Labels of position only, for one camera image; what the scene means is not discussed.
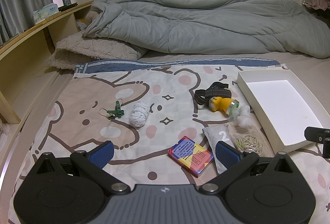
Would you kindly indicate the white shallow cardboard box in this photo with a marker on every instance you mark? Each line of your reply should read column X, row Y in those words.
column 283, row 105

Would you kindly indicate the pink clothes pile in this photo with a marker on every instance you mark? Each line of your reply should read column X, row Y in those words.
column 317, row 4

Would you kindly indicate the wooden bedside shelf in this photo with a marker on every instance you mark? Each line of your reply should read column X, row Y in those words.
column 23, row 58

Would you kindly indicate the beige fluffy blanket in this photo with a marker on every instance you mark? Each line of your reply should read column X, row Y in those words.
column 76, row 49

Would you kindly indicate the grey disposable seat cushion pack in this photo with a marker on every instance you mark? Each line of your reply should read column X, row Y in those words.
column 225, row 153

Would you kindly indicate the colourful card game box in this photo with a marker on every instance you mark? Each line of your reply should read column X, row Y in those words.
column 191, row 156

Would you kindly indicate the grey curtain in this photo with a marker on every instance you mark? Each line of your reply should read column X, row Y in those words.
column 17, row 16

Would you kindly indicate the cartoon bear print cloth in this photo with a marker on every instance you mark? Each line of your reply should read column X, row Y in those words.
column 204, row 141

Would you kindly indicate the tissue box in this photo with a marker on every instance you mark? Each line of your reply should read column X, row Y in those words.
column 45, row 12

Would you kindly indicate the grey-green duvet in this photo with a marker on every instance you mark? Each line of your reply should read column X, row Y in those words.
column 211, row 26

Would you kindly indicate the green plastic clothes pegs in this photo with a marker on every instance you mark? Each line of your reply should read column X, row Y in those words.
column 116, row 113

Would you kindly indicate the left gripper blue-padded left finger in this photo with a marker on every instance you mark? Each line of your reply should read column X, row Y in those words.
column 92, row 163

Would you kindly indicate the white yarn ball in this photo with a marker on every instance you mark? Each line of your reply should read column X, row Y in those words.
column 139, row 114

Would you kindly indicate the yellow headlamp with strap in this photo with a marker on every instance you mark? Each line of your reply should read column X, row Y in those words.
column 217, row 97

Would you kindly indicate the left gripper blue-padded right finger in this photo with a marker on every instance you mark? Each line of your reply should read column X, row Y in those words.
column 237, row 165

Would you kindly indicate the bag of rubber bands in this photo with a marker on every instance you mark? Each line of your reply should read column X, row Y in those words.
column 247, row 139

